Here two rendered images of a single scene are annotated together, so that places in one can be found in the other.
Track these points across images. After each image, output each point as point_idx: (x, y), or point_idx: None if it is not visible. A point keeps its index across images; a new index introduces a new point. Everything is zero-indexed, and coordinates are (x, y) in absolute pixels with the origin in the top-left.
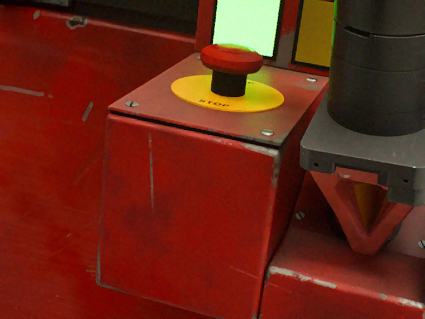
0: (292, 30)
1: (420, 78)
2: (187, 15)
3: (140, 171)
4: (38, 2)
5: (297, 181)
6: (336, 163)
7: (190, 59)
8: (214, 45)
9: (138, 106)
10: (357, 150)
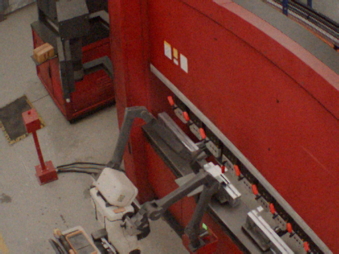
0: (207, 229)
1: (194, 245)
2: (211, 216)
3: (183, 239)
4: None
5: None
6: None
7: (199, 227)
8: None
9: (184, 235)
10: (190, 247)
